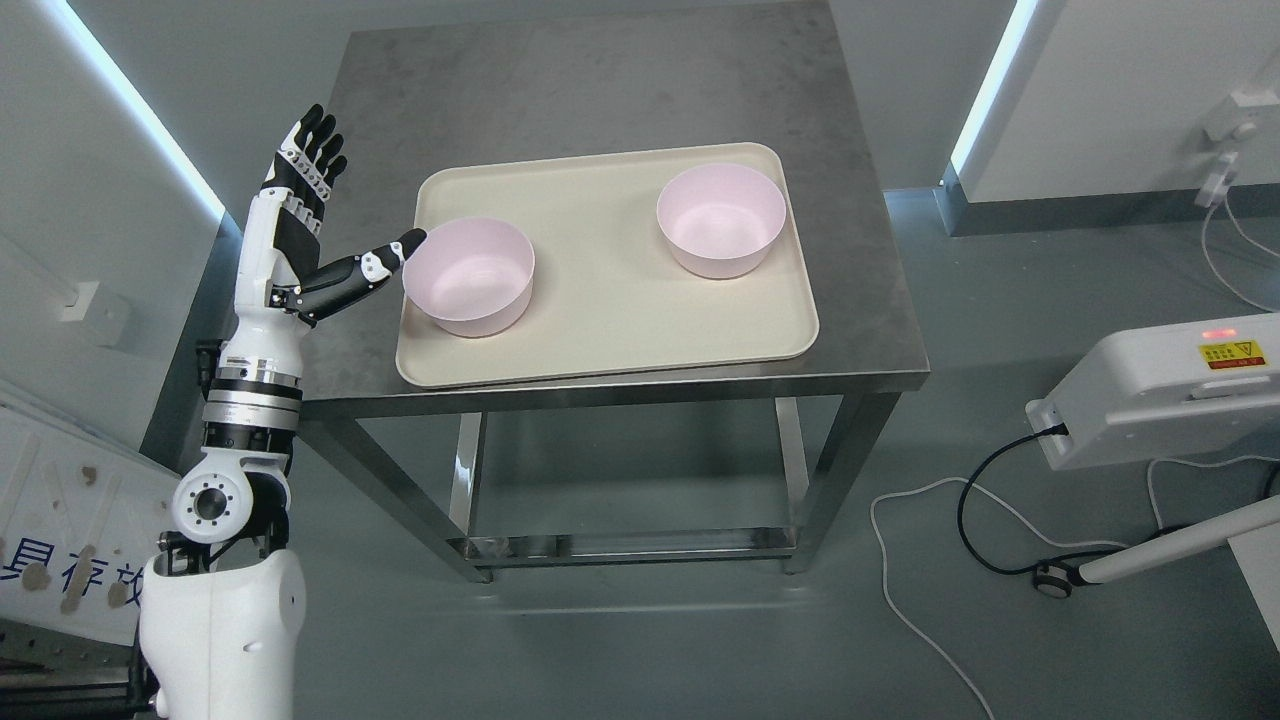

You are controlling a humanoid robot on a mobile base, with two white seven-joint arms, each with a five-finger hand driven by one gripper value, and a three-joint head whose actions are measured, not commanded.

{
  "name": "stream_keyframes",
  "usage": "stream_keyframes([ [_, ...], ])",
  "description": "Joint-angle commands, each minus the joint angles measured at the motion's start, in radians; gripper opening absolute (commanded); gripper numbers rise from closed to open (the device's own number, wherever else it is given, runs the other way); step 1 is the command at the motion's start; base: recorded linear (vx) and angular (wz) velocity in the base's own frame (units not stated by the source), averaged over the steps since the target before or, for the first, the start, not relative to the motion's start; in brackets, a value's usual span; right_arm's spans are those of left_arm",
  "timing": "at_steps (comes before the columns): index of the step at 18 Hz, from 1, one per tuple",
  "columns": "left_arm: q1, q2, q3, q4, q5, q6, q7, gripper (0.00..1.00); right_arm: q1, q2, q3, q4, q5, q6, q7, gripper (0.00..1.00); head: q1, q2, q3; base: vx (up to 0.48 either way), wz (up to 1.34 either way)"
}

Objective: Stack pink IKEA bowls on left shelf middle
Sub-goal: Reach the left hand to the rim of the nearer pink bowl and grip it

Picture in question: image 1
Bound beige plastic tray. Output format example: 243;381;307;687
396;142;820;389

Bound white stand leg with caster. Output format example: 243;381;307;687
1032;497;1279;600

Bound white floor cable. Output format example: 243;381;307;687
869;477;1129;720

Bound white wall adapter with cable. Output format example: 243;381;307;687
1193;87;1279;313

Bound black power cable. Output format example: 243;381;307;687
956;425;1190;578

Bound white wall socket box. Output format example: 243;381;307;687
59;281;132;348

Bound pink bowl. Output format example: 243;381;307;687
655;163;788;281
402;217;536;338

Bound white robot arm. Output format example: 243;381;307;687
138;340;307;719

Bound white machine with warning label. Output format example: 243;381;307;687
1025;313;1279;471

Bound steel table frame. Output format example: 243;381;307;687
300;377;902;583

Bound white board with blue letters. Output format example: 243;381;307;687
1;383;178;646

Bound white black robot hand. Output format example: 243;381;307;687
219;104;428;375

